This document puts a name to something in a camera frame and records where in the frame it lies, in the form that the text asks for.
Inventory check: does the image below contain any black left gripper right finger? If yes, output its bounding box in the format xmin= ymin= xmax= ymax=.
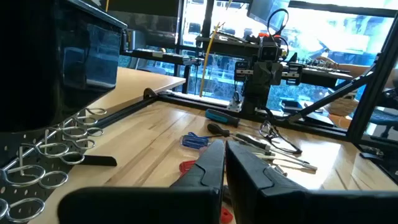
xmin=226 ymin=140 xmax=398 ymax=224

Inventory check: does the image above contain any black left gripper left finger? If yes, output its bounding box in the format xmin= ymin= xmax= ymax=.
xmin=57 ymin=139 xmax=225 ymax=224

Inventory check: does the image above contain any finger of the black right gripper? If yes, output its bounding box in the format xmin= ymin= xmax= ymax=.
xmin=233 ymin=61 xmax=249 ymax=83
xmin=286 ymin=62 xmax=304 ymax=86

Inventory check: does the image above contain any teal-handled screwdriver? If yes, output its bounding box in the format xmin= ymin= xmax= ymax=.
xmin=205 ymin=108 xmax=261 ymax=129

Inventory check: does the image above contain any grey-handled nut driver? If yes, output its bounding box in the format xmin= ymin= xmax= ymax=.
xmin=253 ymin=151 xmax=318 ymax=172
xmin=232 ymin=133 xmax=311 ymax=165

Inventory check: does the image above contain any black-handled slim screwdriver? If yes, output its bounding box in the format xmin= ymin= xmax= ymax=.
xmin=206 ymin=123 xmax=246 ymax=139

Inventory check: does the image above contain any woven basket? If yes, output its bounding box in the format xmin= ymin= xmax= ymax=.
xmin=325 ymin=92 xmax=359 ymax=118

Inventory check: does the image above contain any person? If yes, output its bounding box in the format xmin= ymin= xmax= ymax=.
xmin=315 ymin=55 xmax=398 ymax=91

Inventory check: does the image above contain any orange object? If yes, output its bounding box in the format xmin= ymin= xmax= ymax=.
xmin=329 ymin=113 xmax=352 ymax=130

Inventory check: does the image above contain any black overhead monitor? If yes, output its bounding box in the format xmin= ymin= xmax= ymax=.
xmin=247 ymin=0 xmax=290 ymax=30

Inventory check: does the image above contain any blue office chair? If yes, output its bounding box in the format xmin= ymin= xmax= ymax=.
xmin=366 ymin=88 xmax=398 ymax=139

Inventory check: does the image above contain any light wooden desk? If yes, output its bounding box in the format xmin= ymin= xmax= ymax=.
xmin=88 ymin=67 xmax=187 ymax=118

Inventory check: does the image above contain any black pegboard foot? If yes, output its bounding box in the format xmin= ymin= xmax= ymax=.
xmin=70 ymin=154 xmax=118 ymax=167

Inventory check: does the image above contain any black plastic pegboard bin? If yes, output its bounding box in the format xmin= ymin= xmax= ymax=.
xmin=0 ymin=0 xmax=127 ymax=133

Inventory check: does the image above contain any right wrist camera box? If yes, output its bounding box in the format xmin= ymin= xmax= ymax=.
xmin=258 ymin=37 xmax=280 ymax=62

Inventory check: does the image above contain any silver arm base bracket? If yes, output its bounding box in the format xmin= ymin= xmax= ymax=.
xmin=226 ymin=99 xmax=243 ymax=113

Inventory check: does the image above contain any blue socket wrench handle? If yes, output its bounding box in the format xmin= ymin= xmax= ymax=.
xmin=180 ymin=131 xmax=210 ymax=150

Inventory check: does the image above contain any yellow hanging cable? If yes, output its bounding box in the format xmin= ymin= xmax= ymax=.
xmin=198 ymin=0 xmax=233 ymax=98

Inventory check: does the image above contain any black camera cable loop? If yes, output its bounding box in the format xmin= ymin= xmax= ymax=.
xmin=266 ymin=8 xmax=290 ymax=58

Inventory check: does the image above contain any black aluminium table frame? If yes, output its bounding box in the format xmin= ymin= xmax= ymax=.
xmin=90 ymin=12 xmax=398 ymax=184

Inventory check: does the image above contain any brown corner bracket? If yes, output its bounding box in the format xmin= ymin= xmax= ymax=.
xmin=143 ymin=88 xmax=159 ymax=100

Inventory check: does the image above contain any chrome wire ring tool rack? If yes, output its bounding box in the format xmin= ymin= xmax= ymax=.
xmin=0 ymin=107 xmax=107 ymax=224

